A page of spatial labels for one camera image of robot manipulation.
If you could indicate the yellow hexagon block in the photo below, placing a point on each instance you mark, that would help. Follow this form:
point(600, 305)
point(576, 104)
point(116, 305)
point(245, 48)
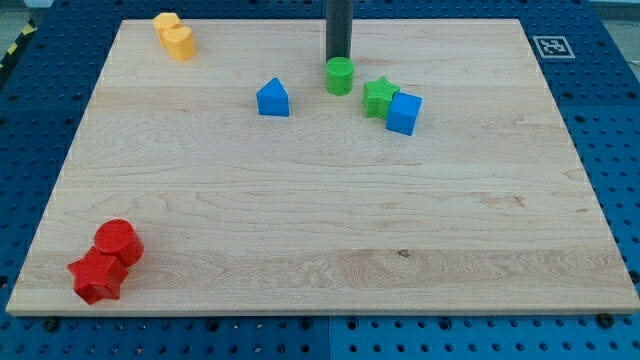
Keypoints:
point(165, 21)

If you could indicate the green star block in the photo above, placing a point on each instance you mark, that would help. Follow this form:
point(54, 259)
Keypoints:
point(377, 97)

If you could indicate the red star block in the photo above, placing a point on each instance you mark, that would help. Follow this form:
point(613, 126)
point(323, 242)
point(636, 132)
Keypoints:
point(97, 276)

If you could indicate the blue triangle block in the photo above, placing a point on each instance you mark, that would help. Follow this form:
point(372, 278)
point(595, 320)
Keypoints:
point(272, 99)

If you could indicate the red cylinder block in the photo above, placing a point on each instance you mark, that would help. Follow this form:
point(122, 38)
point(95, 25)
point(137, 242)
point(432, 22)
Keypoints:
point(118, 238)

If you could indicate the yellow heart block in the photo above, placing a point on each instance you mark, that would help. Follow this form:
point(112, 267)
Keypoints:
point(180, 43)

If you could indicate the light wooden board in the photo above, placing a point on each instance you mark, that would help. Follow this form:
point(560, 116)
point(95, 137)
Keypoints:
point(485, 210)

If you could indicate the blue cube block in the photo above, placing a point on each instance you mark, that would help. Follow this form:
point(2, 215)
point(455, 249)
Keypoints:
point(403, 113)

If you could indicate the white fiducial marker tag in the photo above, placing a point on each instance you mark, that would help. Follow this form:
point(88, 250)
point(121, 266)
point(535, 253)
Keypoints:
point(553, 47)

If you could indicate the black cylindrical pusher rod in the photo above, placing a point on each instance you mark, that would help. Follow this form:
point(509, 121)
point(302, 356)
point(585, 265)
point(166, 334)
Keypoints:
point(339, 19)

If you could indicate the green cylinder block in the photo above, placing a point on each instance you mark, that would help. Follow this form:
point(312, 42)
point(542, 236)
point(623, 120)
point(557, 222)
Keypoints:
point(339, 76)

